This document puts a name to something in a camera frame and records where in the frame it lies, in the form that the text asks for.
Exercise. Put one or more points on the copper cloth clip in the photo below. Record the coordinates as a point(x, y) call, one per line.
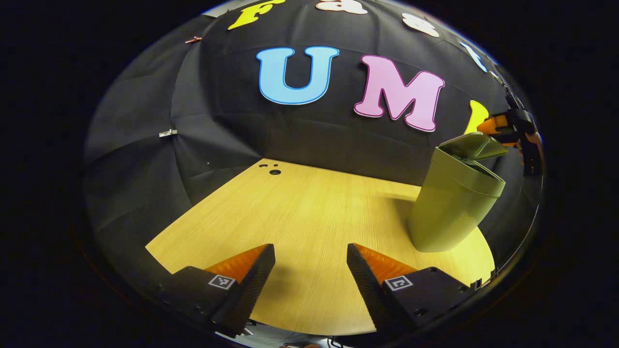
point(193, 39)

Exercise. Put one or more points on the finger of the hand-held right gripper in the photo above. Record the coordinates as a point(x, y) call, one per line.
point(508, 139)
point(491, 124)

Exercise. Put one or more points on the wooden desktop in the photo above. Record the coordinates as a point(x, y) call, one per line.
point(309, 222)

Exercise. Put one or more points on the silver cloth clip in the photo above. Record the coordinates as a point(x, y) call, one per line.
point(168, 133)

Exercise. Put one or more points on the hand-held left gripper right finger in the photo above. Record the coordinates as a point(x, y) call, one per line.
point(367, 290)

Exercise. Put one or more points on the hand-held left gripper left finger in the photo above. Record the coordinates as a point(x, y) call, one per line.
point(251, 290)

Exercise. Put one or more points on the black backdrop cloth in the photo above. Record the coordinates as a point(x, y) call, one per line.
point(314, 135)

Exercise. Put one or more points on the pale green desktop garbage bin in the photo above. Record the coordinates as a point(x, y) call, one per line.
point(449, 208)

